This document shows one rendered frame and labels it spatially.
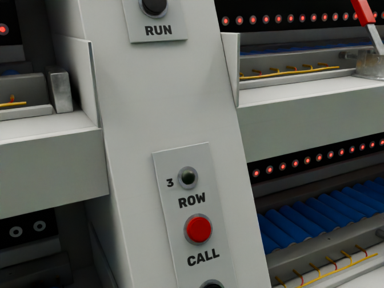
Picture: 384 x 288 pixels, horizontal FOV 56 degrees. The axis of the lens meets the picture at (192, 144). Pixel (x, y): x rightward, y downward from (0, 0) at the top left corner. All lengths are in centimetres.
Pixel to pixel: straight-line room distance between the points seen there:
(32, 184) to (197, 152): 10
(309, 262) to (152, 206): 20
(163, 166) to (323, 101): 15
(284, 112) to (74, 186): 16
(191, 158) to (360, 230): 24
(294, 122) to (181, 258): 14
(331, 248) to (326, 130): 13
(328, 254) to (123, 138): 25
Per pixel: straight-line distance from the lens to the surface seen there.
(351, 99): 33
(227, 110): 25
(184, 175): 23
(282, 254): 37
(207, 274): 24
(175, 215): 23
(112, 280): 30
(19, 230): 38
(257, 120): 27
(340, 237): 40
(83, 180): 23
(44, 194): 23
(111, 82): 23
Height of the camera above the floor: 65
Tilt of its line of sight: 1 degrees up
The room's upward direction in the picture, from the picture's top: 11 degrees counter-clockwise
